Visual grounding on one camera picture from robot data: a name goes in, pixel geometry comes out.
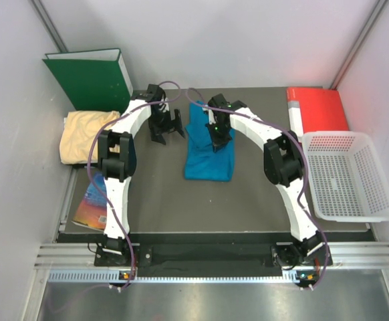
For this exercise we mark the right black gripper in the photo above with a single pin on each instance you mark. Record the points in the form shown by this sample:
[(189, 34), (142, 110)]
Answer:
[(217, 143)]

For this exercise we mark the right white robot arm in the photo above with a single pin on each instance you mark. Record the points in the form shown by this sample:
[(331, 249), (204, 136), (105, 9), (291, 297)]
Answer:
[(284, 165)]

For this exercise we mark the green ring binder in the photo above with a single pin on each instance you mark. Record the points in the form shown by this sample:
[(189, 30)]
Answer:
[(95, 80)]

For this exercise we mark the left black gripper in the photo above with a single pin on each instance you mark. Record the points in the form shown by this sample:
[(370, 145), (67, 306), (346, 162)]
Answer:
[(156, 132)]

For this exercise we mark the blue t shirt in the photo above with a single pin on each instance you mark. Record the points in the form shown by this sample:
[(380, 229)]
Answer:
[(202, 163)]

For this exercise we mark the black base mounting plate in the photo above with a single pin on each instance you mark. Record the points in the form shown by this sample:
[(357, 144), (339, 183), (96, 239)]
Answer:
[(210, 258)]

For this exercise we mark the folded cream t shirt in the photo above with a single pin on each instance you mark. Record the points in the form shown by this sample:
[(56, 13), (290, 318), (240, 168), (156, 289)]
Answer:
[(80, 129)]

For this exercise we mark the colourful book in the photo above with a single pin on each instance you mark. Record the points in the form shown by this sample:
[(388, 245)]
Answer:
[(91, 209)]

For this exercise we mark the red folder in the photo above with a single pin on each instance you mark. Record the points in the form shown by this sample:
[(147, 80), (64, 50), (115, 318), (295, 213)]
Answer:
[(315, 109)]

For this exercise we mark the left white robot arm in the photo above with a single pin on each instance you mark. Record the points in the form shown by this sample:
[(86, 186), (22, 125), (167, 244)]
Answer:
[(117, 162)]

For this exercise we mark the white plastic basket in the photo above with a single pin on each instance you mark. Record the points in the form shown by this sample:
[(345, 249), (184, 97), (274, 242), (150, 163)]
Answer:
[(346, 179)]

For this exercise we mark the aluminium rail frame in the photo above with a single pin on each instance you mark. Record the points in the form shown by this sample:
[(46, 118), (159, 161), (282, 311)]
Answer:
[(345, 255)]

